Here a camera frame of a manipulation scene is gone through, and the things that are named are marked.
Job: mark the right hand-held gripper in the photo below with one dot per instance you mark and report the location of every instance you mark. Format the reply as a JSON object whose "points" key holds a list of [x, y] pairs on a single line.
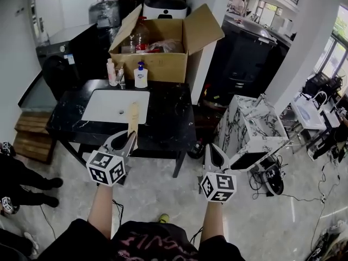
{"points": [[218, 186]]}

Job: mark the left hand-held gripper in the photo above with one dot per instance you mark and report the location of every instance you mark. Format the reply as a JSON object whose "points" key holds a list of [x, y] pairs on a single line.
{"points": [[104, 167]]}

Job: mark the beige toiletry item tube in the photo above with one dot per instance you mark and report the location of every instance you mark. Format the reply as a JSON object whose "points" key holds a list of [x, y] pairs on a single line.
{"points": [[133, 115]]}

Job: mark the person's right forearm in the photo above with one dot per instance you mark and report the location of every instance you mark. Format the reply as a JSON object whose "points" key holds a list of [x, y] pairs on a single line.
{"points": [[213, 219]]}

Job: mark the person's left forearm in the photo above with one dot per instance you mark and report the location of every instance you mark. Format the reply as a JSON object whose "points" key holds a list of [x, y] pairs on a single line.
{"points": [[100, 211]]}

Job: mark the white sink basin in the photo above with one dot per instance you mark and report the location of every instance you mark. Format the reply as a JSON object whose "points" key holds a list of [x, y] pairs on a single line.
{"points": [[108, 106]]}

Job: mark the white marble sink cabinet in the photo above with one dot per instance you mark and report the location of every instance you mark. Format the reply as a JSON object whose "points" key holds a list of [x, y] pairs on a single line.
{"points": [[253, 129]]}

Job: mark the black marble sink counter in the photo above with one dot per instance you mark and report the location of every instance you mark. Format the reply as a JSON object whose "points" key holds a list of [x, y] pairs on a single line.
{"points": [[168, 113]]}

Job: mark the black round floor device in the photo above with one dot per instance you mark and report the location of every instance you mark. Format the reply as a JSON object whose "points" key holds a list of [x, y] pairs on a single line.
{"points": [[274, 181]]}

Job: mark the chrome faucet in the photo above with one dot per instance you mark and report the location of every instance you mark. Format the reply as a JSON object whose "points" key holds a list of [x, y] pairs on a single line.
{"points": [[120, 76]]}

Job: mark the white pump soap bottle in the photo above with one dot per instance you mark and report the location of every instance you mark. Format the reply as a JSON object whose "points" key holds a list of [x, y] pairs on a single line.
{"points": [[140, 77]]}

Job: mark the pink slim bottle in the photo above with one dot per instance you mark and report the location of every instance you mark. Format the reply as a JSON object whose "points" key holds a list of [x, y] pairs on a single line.
{"points": [[111, 72]]}

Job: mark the person's yellow shoe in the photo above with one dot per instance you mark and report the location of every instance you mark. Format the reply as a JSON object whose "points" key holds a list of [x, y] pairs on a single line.
{"points": [[164, 218]]}

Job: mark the wooden steps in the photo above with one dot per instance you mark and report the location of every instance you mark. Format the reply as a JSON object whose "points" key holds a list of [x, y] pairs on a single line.
{"points": [[32, 135]]}

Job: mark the open cardboard box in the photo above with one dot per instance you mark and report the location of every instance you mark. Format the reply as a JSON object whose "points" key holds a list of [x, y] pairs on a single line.
{"points": [[163, 64]]}

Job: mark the black chair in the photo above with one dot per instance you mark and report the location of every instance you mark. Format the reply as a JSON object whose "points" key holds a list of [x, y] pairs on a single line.
{"points": [[58, 75]]}

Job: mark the white table with faucet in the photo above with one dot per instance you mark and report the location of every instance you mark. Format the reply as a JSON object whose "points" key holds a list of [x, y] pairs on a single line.
{"points": [[307, 113]]}

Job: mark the black tall cabinet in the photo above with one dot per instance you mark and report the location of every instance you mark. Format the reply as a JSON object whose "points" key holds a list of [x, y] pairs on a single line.
{"points": [[242, 58]]}

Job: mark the red packet in box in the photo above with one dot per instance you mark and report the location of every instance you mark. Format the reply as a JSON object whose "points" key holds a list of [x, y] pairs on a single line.
{"points": [[163, 46]]}

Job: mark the person's black printed shirt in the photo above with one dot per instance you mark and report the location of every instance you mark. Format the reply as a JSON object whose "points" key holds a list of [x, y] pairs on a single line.
{"points": [[149, 243]]}

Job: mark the clear plastic jug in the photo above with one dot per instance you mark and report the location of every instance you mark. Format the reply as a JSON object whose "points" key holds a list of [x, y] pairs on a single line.
{"points": [[137, 37]]}

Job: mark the black washing machine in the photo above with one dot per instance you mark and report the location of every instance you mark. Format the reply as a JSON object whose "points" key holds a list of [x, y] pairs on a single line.
{"points": [[54, 49]]}

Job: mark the plastic-wrapped black appliance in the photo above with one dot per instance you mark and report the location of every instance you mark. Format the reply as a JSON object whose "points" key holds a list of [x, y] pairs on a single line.
{"points": [[107, 11]]}

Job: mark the white round appliance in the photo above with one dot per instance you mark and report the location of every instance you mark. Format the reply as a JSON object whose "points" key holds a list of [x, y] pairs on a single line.
{"points": [[163, 8]]}

